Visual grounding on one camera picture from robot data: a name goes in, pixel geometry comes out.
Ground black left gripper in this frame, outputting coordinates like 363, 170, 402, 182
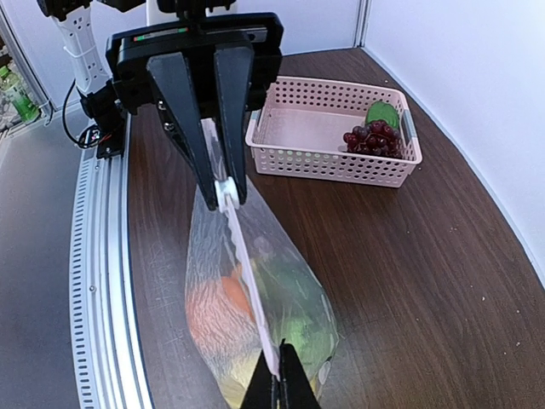
106, 12, 284, 210

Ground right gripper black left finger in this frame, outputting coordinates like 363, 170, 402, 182
240, 352, 278, 409

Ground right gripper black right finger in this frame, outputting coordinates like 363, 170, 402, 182
279, 340, 320, 409

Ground green toy watermelon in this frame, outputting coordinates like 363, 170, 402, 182
254, 256, 338, 379

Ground orange toy orange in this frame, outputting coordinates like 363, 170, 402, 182
186, 265, 258, 357

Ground clear dotted zip top bag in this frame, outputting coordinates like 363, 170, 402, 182
185, 119, 339, 408

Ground purple toy grapes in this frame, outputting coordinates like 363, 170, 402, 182
342, 120, 403, 159

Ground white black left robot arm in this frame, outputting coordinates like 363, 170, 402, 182
39, 1, 284, 210

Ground pink perforated plastic basket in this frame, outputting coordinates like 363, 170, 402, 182
246, 76, 422, 188

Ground left round circuit board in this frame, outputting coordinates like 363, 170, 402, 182
77, 124, 111, 149

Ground green toy vegetable back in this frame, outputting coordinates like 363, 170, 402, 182
365, 101, 400, 130

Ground green drink bottle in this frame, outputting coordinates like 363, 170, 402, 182
0, 66, 41, 124

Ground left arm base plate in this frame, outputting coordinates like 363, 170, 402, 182
95, 111, 128, 159

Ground aluminium front rail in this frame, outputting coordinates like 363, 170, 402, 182
67, 114, 154, 409

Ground aluminium corner post left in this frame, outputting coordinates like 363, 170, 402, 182
353, 0, 372, 48

